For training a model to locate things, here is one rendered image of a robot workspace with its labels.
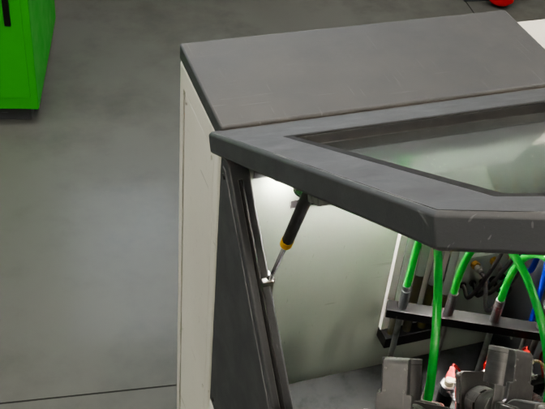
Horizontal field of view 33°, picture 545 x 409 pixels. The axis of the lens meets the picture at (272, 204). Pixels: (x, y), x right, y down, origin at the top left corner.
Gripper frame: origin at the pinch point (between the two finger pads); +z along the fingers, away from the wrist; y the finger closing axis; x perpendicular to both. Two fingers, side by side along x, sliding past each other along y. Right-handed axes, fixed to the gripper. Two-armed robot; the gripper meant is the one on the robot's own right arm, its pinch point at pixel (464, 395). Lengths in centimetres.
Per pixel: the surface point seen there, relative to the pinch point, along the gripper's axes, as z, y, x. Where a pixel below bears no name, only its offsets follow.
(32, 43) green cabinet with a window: 223, 112, 111
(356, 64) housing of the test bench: 10, 60, 17
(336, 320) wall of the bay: 30.7, 11.2, 17.2
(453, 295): 14.3, 16.8, -2.4
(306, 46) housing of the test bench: 14, 64, 26
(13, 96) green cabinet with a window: 239, 93, 121
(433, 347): -20.5, 9.9, 11.0
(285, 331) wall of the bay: 28.8, 9.0, 28.1
